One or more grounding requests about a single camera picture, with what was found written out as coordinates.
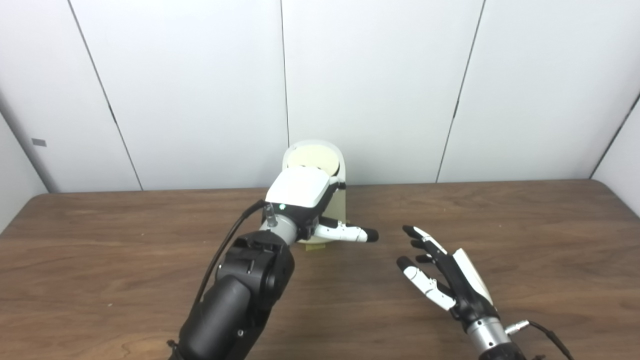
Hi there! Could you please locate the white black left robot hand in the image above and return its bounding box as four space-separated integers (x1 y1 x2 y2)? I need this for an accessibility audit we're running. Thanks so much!
262 165 379 244

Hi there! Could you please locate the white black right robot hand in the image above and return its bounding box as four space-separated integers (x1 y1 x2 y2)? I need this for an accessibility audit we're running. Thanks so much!
396 225 501 331

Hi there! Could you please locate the cream round bin lid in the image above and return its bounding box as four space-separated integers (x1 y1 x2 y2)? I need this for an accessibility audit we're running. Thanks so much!
290 145 341 177

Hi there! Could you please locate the cream-colored bin body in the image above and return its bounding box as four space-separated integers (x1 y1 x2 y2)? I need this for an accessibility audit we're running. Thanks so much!
281 139 347 246

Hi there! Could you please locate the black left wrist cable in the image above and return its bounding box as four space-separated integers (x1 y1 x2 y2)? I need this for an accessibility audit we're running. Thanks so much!
192 199 268 306

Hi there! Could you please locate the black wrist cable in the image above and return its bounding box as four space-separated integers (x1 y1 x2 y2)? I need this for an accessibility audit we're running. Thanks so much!
505 320 576 360
192 199 268 306

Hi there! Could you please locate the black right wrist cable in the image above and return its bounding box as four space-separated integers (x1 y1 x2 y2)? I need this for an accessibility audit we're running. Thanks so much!
505 320 576 360

